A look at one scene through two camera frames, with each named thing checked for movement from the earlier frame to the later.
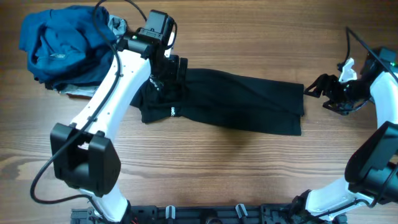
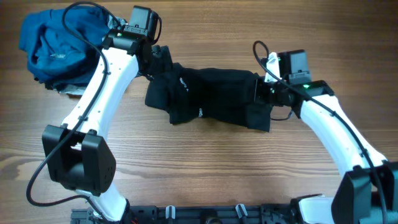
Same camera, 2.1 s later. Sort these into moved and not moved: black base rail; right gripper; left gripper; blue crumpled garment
Moved: right gripper; left gripper
Not moved: blue crumpled garment; black base rail
